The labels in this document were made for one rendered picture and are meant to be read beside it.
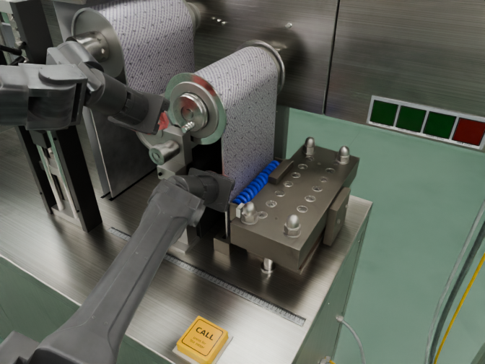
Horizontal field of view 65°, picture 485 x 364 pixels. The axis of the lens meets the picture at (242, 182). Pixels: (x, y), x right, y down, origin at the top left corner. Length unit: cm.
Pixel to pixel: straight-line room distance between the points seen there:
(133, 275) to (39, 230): 71
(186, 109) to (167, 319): 42
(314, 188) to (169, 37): 49
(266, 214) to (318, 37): 43
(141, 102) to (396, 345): 161
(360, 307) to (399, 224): 71
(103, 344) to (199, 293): 52
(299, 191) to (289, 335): 32
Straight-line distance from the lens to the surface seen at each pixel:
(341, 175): 99
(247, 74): 83
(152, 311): 85
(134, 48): 88
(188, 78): 75
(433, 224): 264
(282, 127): 109
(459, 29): 90
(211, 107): 73
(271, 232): 79
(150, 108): 67
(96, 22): 90
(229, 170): 82
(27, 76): 57
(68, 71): 59
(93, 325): 37
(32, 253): 106
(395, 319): 205
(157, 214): 54
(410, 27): 91
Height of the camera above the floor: 157
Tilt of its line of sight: 35 degrees down
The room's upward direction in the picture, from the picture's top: straight up
